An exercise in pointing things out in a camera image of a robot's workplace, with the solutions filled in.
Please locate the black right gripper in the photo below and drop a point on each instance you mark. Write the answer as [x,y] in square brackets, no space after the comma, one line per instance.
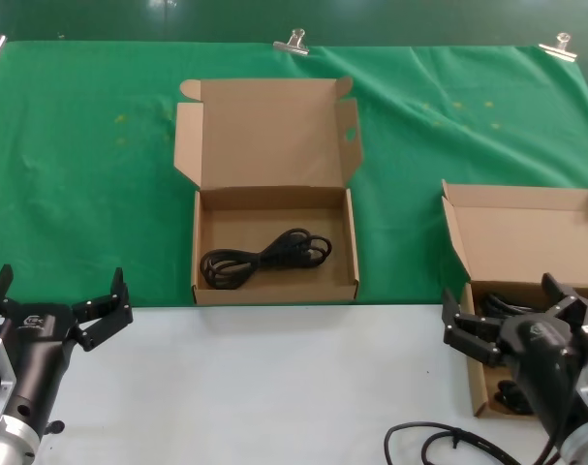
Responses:
[545,358]

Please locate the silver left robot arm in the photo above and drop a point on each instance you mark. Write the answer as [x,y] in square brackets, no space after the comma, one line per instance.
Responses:
[8,443]

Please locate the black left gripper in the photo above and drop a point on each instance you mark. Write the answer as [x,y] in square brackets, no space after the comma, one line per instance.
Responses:
[37,349]

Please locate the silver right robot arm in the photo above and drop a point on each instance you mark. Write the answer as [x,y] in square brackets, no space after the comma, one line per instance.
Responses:
[584,445]

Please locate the cardboard box with round hole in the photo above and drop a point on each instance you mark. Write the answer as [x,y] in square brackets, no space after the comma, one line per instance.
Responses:
[274,145]

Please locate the green table cloth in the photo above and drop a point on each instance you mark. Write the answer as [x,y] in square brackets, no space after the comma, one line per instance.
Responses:
[80,194]

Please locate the plain cardboard box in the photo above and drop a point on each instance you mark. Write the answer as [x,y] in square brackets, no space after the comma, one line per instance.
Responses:
[516,232]

